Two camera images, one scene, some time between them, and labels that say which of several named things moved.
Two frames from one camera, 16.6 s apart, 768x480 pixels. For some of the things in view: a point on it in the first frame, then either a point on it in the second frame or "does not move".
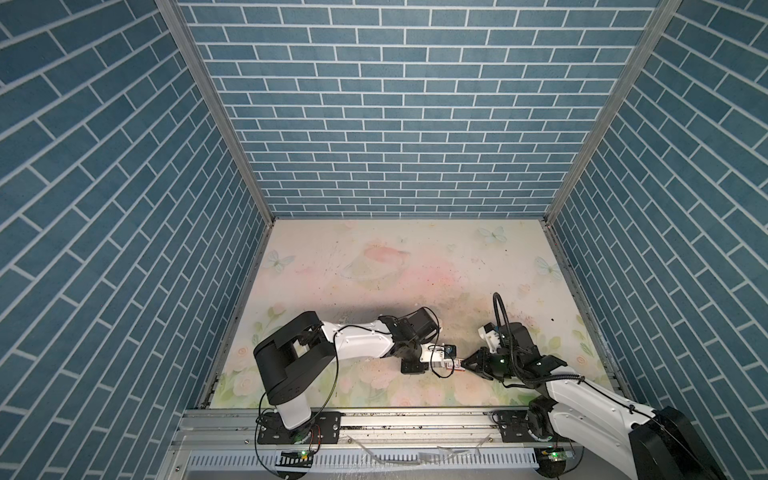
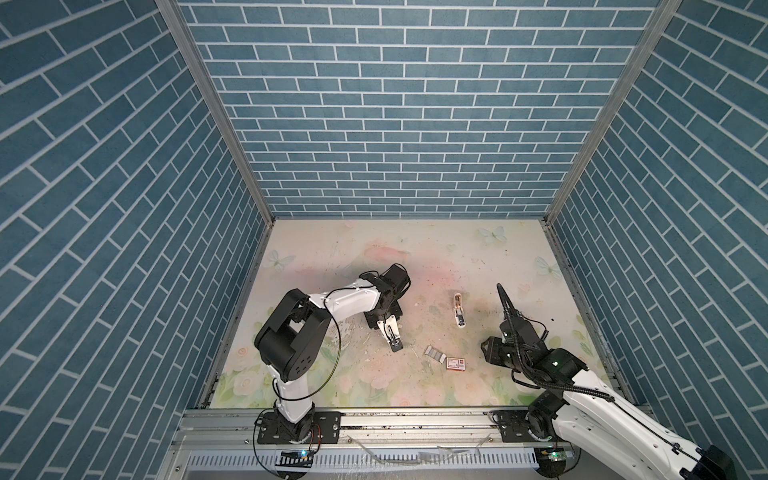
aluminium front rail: (224, 444) does not move
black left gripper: (414, 368) to (396, 305)
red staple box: (457, 366) does not move
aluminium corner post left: (217, 103) does not move
